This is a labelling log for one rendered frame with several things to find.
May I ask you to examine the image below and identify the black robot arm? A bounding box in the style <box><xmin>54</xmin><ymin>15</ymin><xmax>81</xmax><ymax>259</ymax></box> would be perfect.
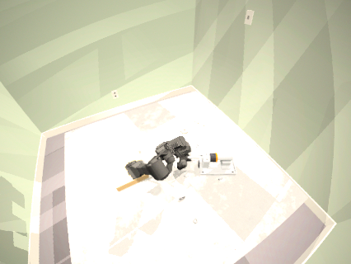
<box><xmin>125</xmin><ymin>136</ymin><xmax>192</xmax><ymax>182</ymax></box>

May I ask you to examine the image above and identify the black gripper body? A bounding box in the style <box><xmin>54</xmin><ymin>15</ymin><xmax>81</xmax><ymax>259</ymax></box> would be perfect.
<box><xmin>173</xmin><ymin>148</ymin><xmax>187</xmax><ymax>170</ymax></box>

